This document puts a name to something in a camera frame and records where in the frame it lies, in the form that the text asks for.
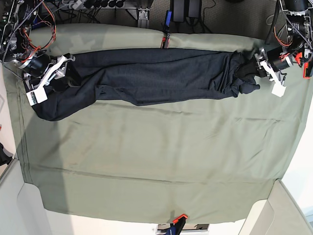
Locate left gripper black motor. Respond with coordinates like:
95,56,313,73
236,47,296,81

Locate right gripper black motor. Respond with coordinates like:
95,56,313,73
14,52,83,92

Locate dark navy long-sleeve T-shirt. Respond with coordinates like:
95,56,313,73
33,48,260,121

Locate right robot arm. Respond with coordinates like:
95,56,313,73
0,0,83,92

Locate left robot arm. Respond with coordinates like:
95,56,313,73
236,0,313,79

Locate orange clamp right edge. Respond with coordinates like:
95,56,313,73
303,58,313,79

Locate white power strip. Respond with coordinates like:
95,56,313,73
58,0,84,10

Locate blue orange clamp top centre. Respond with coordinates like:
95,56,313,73
160,10,172,49

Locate sage green table cloth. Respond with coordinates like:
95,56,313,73
1,23,310,224

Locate black object left edge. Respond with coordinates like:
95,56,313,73
0,143,13,166

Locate orange black clamp bottom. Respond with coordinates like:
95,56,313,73
165,214,188,235

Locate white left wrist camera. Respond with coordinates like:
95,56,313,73
271,83,286,97

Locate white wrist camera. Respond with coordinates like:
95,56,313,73
26,87,47,106
271,83,286,97

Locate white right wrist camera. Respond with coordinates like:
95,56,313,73
26,87,47,106

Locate metal table leg bracket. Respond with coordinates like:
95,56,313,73
137,8,150,28

